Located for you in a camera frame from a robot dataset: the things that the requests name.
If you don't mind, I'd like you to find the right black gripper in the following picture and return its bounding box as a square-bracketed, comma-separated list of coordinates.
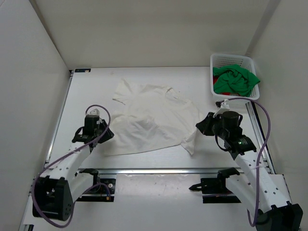
[196, 113, 228, 140]

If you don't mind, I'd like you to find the red t shirt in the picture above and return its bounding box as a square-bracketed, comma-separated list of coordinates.
[213, 76, 239, 96]

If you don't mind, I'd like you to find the white t shirt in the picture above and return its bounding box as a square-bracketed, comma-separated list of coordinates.
[103, 79, 204, 156]

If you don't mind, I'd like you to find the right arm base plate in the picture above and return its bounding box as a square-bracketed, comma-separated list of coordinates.
[189, 167, 241, 204]

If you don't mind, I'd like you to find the aluminium front rail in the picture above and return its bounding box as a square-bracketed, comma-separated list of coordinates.
[98, 167, 228, 175]

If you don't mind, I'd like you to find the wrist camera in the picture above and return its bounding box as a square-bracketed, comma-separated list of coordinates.
[214, 99, 230, 117]
[85, 108, 100, 116]

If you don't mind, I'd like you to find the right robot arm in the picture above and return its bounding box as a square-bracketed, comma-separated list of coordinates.
[196, 111, 303, 231]

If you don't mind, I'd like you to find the white plastic basket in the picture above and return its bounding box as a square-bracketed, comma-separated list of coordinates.
[210, 53, 260, 105]

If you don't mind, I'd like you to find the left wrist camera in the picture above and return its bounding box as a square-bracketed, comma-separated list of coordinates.
[85, 108, 100, 116]

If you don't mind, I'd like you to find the blue table label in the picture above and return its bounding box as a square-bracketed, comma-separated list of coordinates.
[74, 68, 91, 73]

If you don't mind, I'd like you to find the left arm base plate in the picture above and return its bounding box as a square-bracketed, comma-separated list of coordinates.
[73, 174, 116, 203]

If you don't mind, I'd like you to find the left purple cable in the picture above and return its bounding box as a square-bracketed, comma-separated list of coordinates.
[31, 104, 112, 229]

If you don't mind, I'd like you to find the green t shirt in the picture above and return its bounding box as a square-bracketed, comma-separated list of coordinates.
[213, 64, 260, 97]

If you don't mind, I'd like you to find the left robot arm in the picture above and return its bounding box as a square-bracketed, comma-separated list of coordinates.
[32, 115, 114, 221]

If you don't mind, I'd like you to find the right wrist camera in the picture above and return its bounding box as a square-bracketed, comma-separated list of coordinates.
[214, 99, 230, 117]

